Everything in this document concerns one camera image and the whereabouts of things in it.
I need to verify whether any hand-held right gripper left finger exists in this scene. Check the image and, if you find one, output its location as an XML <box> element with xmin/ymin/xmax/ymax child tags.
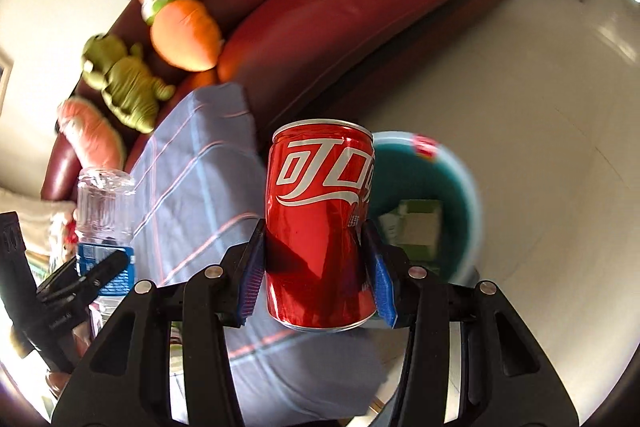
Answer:
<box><xmin>50</xmin><ymin>219</ymin><xmax>268</xmax><ymax>427</ymax></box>

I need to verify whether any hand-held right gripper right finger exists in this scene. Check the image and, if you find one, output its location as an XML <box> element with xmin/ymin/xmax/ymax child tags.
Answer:
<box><xmin>362</xmin><ymin>219</ymin><xmax>581</xmax><ymax>427</ymax></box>

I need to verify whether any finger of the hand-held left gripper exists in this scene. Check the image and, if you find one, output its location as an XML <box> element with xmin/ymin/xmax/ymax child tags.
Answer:
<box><xmin>75</xmin><ymin>251</ymin><xmax>131</xmax><ymax>295</ymax></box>
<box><xmin>36</xmin><ymin>259</ymin><xmax>78</xmax><ymax>295</ymax></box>

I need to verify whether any clear plastic water bottle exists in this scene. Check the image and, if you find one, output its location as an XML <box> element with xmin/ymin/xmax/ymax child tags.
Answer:
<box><xmin>75</xmin><ymin>167</ymin><xmax>138</xmax><ymax>325</ymax></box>

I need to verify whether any red soda can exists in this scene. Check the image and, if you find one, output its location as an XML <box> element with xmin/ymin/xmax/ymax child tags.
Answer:
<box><xmin>265</xmin><ymin>119</ymin><xmax>377</xmax><ymax>333</ymax></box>

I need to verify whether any teal plastic bin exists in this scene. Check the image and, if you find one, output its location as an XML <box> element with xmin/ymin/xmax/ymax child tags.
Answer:
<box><xmin>367</xmin><ymin>131</ymin><xmax>483</xmax><ymax>283</ymax></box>

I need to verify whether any green cardboard box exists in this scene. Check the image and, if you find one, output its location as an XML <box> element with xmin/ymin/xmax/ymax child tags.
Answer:
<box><xmin>377</xmin><ymin>199</ymin><xmax>443</xmax><ymax>258</ymax></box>

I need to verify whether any white blanket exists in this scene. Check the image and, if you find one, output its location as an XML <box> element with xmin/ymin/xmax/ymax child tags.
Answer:
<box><xmin>0</xmin><ymin>187</ymin><xmax>76</xmax><ymax>253</ymax></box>

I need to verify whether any grey plaid cloth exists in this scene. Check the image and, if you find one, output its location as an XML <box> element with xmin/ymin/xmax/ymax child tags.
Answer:
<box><xmin>125</xmin><ymin>83</ymin><xmax>401</xmax><ymax>423</ymax></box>

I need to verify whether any pink plush pillow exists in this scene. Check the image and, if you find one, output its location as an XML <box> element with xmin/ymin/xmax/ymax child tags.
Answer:
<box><xmin>56</xmin><ymin>97</ymin><xmax>126</xmax><ymax>172</ymax></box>

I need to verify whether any red wrapper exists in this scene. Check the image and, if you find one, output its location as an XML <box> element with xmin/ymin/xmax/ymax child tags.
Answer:
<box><xmin>412</xmin><ymin>136</ymin><xmax>441</xmax><ymax>162</ymax></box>

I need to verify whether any green plush toy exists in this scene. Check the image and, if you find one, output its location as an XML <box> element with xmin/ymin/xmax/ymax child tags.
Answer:
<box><xmin>82</xmin><ymin>34</ymin><xmax>176</xmax><ymax>135</ymax></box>

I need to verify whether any orange carrot plush toy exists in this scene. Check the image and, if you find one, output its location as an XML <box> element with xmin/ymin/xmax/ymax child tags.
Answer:
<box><xmin>140</xmin><ymin>0</ymin><xmax>223</xmax><ymax>72</ymax></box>

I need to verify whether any dark red leather sofa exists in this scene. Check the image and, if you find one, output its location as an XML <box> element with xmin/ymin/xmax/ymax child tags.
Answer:
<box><xmin>40</xmin><ymin>0</ymin><xmax>542</xmax><ymax>202</ymax></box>

